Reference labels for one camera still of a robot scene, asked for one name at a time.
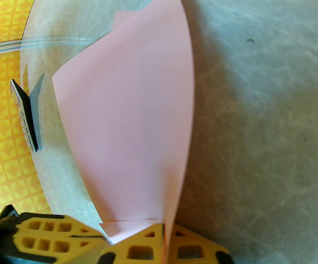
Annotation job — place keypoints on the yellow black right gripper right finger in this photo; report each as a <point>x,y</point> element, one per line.
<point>194,250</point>

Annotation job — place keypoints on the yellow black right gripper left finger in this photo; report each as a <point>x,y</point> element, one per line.
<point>139,246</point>

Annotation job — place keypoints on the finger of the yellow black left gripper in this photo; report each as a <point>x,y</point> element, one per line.
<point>54,238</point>

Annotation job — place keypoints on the pink paper sheet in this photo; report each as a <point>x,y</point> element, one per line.
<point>126,120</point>

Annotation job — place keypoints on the calculator with yellow keys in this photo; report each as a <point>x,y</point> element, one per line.
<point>26,114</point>

